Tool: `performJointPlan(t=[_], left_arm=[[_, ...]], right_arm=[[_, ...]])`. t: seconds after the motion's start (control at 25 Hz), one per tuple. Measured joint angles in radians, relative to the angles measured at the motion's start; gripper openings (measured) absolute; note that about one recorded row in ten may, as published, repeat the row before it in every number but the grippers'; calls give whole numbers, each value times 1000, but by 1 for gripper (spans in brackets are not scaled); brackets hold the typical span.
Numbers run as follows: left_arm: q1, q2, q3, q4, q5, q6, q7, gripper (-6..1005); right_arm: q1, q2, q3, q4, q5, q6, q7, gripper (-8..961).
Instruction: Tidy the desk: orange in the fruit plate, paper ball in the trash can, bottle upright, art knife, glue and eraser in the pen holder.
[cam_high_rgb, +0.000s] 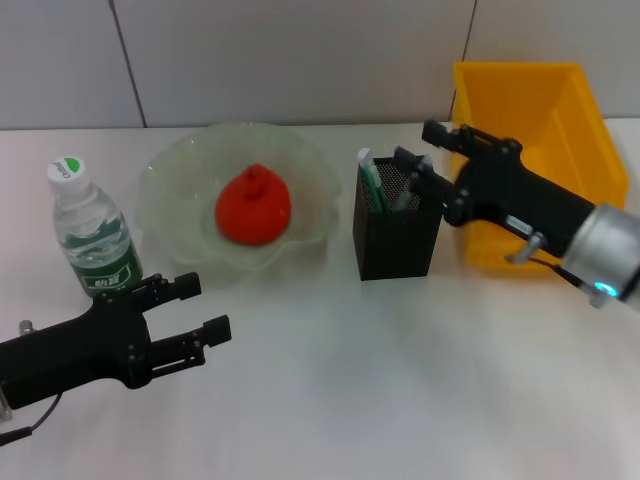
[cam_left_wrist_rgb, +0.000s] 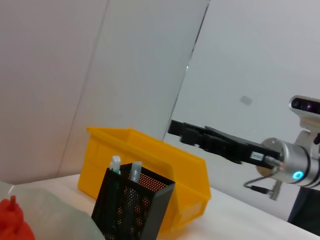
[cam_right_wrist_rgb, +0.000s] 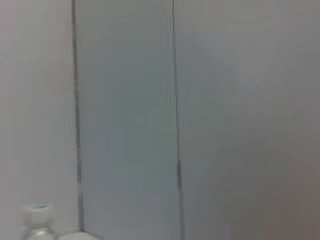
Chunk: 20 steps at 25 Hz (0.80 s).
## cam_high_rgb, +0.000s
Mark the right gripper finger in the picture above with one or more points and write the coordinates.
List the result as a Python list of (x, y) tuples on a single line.
[(450, 137), (420, 172)]

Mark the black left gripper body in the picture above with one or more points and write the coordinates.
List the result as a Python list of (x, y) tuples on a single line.
[(75, 350)]

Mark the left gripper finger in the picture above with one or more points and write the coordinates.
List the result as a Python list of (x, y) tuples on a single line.
[(210, 332), (175, 289)]

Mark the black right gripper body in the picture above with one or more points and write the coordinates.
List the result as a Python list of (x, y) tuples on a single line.
[(520, 195)]

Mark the grey marker pen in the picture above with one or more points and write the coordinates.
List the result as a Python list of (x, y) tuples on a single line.
[(404, 197)]

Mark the green pen white cap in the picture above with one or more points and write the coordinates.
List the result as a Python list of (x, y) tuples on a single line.
[(372, 180)]

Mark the clear water bottle green label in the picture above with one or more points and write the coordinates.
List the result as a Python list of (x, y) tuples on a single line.
[(95, 240)]

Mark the red knitted toy orange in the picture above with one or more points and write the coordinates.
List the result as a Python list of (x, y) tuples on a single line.
[(252, 210)]

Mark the black mesh pen holder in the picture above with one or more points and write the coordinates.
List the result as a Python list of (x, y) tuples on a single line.
[(395, 245)]

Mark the clear glass fruit plate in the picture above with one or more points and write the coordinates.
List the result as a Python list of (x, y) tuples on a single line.
[(170, 200)]

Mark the yellow plastic storage bin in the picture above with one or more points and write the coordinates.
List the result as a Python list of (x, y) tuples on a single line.
[(525, 105)]

